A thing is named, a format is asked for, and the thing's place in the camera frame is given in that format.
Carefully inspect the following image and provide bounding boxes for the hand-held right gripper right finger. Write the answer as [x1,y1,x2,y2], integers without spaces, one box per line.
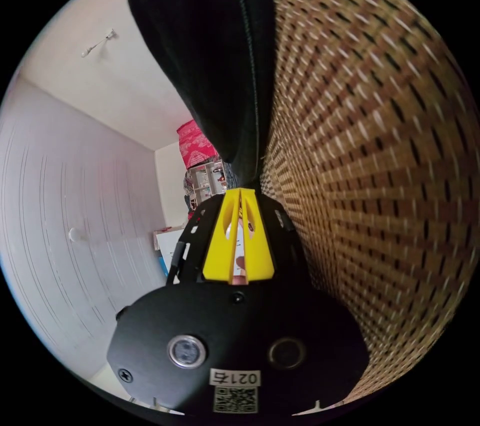
[239,188,277,281]

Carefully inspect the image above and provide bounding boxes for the white carton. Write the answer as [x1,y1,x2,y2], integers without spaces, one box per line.
[152,227,185,277]

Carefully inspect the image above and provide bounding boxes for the black jeans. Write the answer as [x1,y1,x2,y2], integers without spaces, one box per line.
[126,0,278,191]

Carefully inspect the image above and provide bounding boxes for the bed with woven mat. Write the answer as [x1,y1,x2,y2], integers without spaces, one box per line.
[258,0,478,403]

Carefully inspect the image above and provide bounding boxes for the white shelf with items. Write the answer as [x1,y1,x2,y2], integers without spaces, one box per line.
[183,160,230,211]

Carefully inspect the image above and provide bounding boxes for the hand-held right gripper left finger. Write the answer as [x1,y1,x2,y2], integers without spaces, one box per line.
[202,188,242,281]

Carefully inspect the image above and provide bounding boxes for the ceiling light bulb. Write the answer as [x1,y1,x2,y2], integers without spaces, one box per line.
[80,28,118,59]

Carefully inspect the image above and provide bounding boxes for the red patterned bag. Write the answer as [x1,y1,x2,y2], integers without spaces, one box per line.
[176,119,218,168]

